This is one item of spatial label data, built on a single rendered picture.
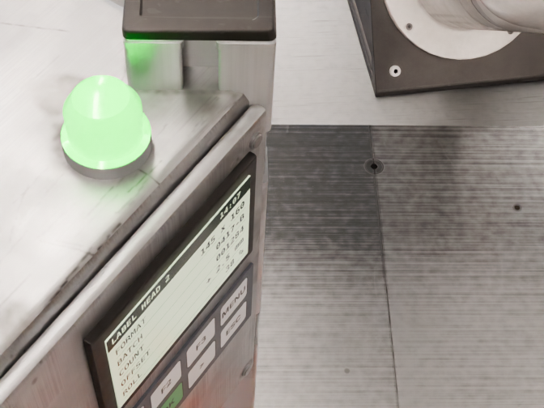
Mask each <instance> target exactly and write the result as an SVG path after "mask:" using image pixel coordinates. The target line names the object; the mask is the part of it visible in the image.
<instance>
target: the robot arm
mask: <svg viewBox="0 0 544 408"><path fill-rule="evenodd" d="M384 1H385V5H386V7H387V10H388V13H389V15H390V17H391V19H392V20H393V22H394V23H395V25H396V27H397V28H398V29H399V31H400V32H401V33H402V34H403V35H404V37H405V38H406V39H408V40H409V41H410V42H411V43H413V44H414V45H415V46H417V47H418V48H420V49H422V50H424V51H426V52H427V53H430V54H433V55H436V56H438V57H444V58H451V59H457V60H461V59H473V58H476V57H483V56H486V55H488V54H490V53H494V52H495V51H497V50H499V49H501V48H503V47H504V46H505V45H507V44H509V43H510V42H511V41H512V40H513V39H515V38H516V37H517V36H518V35H519V34H520V33H521V32H532V33H544V0H384Z"/></svg>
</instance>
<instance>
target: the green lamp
mask: <svg viewBox="0 0 544 408"><path fill-rule="evenodd" d="M63 117H64V122H65V123H64V125H63V127H62V131H61V141H62V149H63V152H64V156H65V158H66V161H67V163H68V164H69V165H70V166H71V167H72V168H73V169H74V170H75V171H76V172H78V173H80V174H82V175H84V176H87V177H90V178H93V179H99V180H112V179H117V178H120V177H123V176H127V175H129V174H130V173H132V172H134V171H136V170H137V169H139V168H140V167H141V166H142V165H143V164H144V163H145V162H146V160H147V159H148V156H149V154H150V153H151V147H152V138H151V126H150V123H149V121H148V119H147V117H146V115H145V114H144V113H143V112H142V103H141V100H140V98H139V96H138V94H137V92H136V91H135V90H134V89H133V88H131V87H129V86H128V85H126V84H125V83H123V82H122V81H121V80H120V79H117V78H114V77H112V76H107V75H97V76H93V77H90V78H88V79H85V80H83V81H82V82H81V83H79V84H78V85H77V86H76V88H75V89H74V90H73V91H72V92H71V93H70V94H69V95H68V96H67V98H66V101H65V103H64V106H63Z"/></svg>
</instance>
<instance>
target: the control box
mask: <svg viewBox="0 0 544 408"><path fill-rule="evenodd" d="M122 18H123V7H122V6H119V5H117V4H116V3H114V2H111V1H109V0H0V408H99V406H98V401H97V398H96V392H95V389H94V385H93V381H92V378H91V372H90V368H89V364H88V361H87V355H86V351H85V348H84V344H83V339H84V338H85V337H86V336H87V335H88V334H89V332H90V331H91V330H92V329H93V328H94V327H95V326H96V324H97V323H98V322H99V321H100V320H101V318H102V317H103V316H104V315H105V314H106V313H107V312H108V310H109V309H110V308H111V307H112V306H113V305H114V304H115V303H116V302H117V301H118V300H119V299H120V297H121V296H122V295H123V294H124V293H125V291H126V290H127V289H128V288H129V287H130V286H131V285H132V283H133V282H134V281H135V280H136V279H137V278H138V276H139V275H140V274H141V273H142V272H143V271H144V270H145V269H146V268H147V267H148V266H149V265H150V264H151V262H152V261H153V260H154V259H155V258H156V256H157V255H158V254H159V253H160V252H161V251H162V250H163V248H164V247H165V246H166V245H167V244H168V243H169V241H170V240H171V239H172V238H173V237H174V236H175V235H176V234H177V233H178V232H179V231H180V230H181V228H182V227H183V226H184V225H185V224H186V223H187V221H188V220H189V219H190V218H191V217H192V216H193V214H194V213H195V212H196V211H197V210H198V209H199V207H200V206H201V205H202V204H203V203H204V202H205V201H206V199H207V198H208V197H209V196H210V195H211V194H212V193H213V192H214V191H215V190H216V189H217V188H218V186H219V185H220V184H221V183H222V182H223V181H224V179H225V178H226V177H227V176H228V175H229V174H230V172H231V171H232V170H233V169H234V168H235V167H236V165H237V164H238V163H239V162H240V161H241V160H242V159H243V158H244V157H245V156H246V155H247V154H248V153H249V152H250V151H251V152H252V153H254V154H255V155H256V156H257V168H256V187H255V206H254V225H253V251H252V252H251V253H250V254H249V255H248V256H247V258H246V259H245V260H244V262H243V263H242V264H241V265H240V267H239V268H238V269H237V270H236V272H235V273H234V274H233V275H232V276H231V277H230V278H229V280H228V281H227V282H226V283H225V285H224V286H223V287H222V289H221V290H220V291H219V292H218V294H217V295H216V296H215V297H214V299H213V300H212V301H211V302H210V303H209V304H208V305H207V307H206V308H205V309H204V310H203V312H202V313H201V314H200V316H199V317H198V318H197V319H196V321H195V322H194V323H193V324H192V325H191V326H190V327H189V329H188V330H187V331H186V332H185V334H184V335H183V336H182V337H181V339H180V340H179V341H178V343H177V344H176V345H175V346H174V347H173V348H172V349H171V351H170V352H169V353H168V354H167V356H166V357H165V358H164V360H163V361H162V362H161V363H160V364H159V366H158V367H157V368H156V369H155V370H154V371H153V372H152V374H151V375H150V376H149V378H148V379H147V380H146V381H145V383H144V384H143V385H142V387H141V388H140V389H139V390H138V392H137V393H136V394H135V395H134V396H133V397H132V398H131V399H130V401H129V402H128V403H127V405H126V406H125V407H124V408H133V407H134V405H135V404H136V403H137V402H138V400H139V399H140V398H141V396H142V395H143V394H144V393H145V392H146V391H147V390H148V388H149V387H150V386H151V384H152V383H153V382H154V381H155V379H156V378H157V377H158V376H159V374H160V373H161V372H162V371H163V370H164V369H165V368H166V366H167V365H168V364H169V362H170V361H171V360H172V359H173V357H174V356H175V355H176V353H177V352H178V351H179V350H180V349H181V348H182V347H183V346H184V344H185V343H186V342H187V340H188V339H189V338H190V336H191V335H192V334H193V333H194V331H195V330H196V329H197V328H198V326H199V325H200V324H201V323H202V322H203V321H204V320H205V318H206V317H207V316H208V314H209V313H210V312H211V310H212V309H213V308H214V307H215V305H216V304H217V303H218V302H219V301H220V300H221V299H222V297H223V296H224V295H225V294H226V292H227V291H228V290H229V288H230V287H231V286H232V284H233V283H234V282H235V281H236V280H237V279H238V278H239V277H240V275H241V274H242V273H243V271H244V270H245V269H246V268H247V266H248V265H249V264H250V262H252V263H253V293H252V312H251V316H250V317H249V319H248V320H247V321H246V322H245V323H244V325H243V326H242V327H241V328H240V330H239V331H238V333H237V334H236V335H235V337H234V338H233V339H232V340H231V341H230V342H229V344H228V345H227V346H226V348H225V349H224V350H223V352H222V353H221V354H220V356H219V357H218V358H217V359H216V360H215V362H214V363H213V364H212V365H211V367H210V368H209V370H208V371H207V372H206V374H205V375H204V376H203V377H202V379H201V380H200V381H199V382H198V383H197V385H196V386H195V387H194V388H193V390H192V391H191V393H190V394H189V395H188V397H187V398H186V399H185V400H184V401H183V402H182V404H181V405H180V406H179V408H221V407H222V405H223V404H224V402H225V401H226V400H227V399H228V398H229V397H230V395H231V394H232V392H233V391H234V390H235V388H236V387H237V385H238V384H239V383H240V382H241V381H242V379H243V378H244V377H245V376H247V375H248V374H249V372H250V370H251V367H252V366H253V352H254V337H255V321H256V306H257V276H258V261H259V245H260V230H261V200H262V185H263V169H264V154H265V138H266V110H265V109H264V108H263V107H262V106H261V105H259V104H252V105H251V106H250V107H249V100H248V99H247V98H246V96H245V95H244V94H242V93H239V92H235V91H221V90H219V68H218V67H206V66H183V74H184V87H183V89H182V90H135V91H136V92H137V94H138V96H139V98H140V100H141V103H142V112H143V113H144V114H145V115H146V117H147V119H148V121H149V123H150V126H151V138H152V147H151V153H150V154H149V156H148V159H147V160H146V162H145V163H144V164H143V165H142V166H141V167H140V168H139V169H137V170H136V171H134V172H132V173H130V174H129V175H127V176H123V177H120V178H117V179H112V180H99V179H93V178H90V177H87V176H84V175H82V174H80V173H78V172H76V171H75V170H74V169H73V168H72V167H71V166H70V165H69V164H68V163H67V161H66V158H65V156H64V152H63V149H62V141H61V131H62V127H63V125H64V123H65V122H64V117H63V106H64V103H65V101H66V98H67V96H68V95H69V94H70V93H71V92H72V91H73V90H74V89H75V88H76V86H77V85H78V84H79V83H81V82H82V81H83V80H85V79H88V78H90V77H93V76H97V75H107V76H112V77H114V78H117V79H120V80H121V81H122V82H123V83H125V84H126V85H128V80H127V73H126V66H125V52H124V45H123V40H122V38H123V35H122V30H121V27H122Z"/></svg>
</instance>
